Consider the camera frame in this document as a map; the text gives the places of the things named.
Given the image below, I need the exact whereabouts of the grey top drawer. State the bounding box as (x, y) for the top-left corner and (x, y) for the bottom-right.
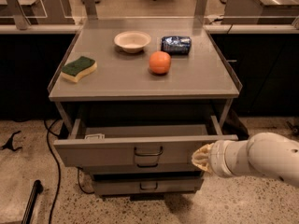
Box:
(54, 119), (237, 167)

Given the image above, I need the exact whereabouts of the grey drawer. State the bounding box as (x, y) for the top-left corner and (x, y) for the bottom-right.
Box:
(93, 175), (203, 196)
(82, 163), (199, 175)
(54, 119), (237, 167)

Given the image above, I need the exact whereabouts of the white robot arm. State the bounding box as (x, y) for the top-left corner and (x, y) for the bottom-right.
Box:
(192, 133), (299, 188)

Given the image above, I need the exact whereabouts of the grey metal drawer cabinet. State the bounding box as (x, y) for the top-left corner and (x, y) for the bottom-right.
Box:
(50, 18), (241, 184)

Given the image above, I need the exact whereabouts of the grey bottom drawer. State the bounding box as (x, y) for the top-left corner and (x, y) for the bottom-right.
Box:
(93, 175), (203, 196)

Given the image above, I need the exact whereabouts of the white item in drawer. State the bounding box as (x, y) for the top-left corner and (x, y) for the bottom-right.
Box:
(85, 133), (105, 140)

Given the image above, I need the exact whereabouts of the grey middle drawer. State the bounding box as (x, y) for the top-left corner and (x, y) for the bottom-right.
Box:
(82, 163), (199, 175)

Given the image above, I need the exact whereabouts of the orange ball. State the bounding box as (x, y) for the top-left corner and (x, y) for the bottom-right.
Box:
(149, 51), (171, 75)

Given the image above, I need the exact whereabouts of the blue crumpled snack bag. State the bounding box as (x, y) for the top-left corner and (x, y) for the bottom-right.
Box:
(161, 35), (192, 55)

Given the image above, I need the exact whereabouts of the white bowl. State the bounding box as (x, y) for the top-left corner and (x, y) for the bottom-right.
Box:
(114, 31), (151, 54)

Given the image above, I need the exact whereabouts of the green yellow sponge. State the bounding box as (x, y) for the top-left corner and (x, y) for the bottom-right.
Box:
(61, 56), (97, 83)

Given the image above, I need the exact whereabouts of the black bar on floor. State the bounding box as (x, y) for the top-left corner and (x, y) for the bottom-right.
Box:
(21, 180), (43, 224)

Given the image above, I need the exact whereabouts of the black clamp on floor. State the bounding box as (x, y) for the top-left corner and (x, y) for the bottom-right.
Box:
(0, 131), (21, 152)

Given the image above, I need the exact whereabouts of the black floor cable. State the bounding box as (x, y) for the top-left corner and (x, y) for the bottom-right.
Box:
(43, 119), (94, 224)

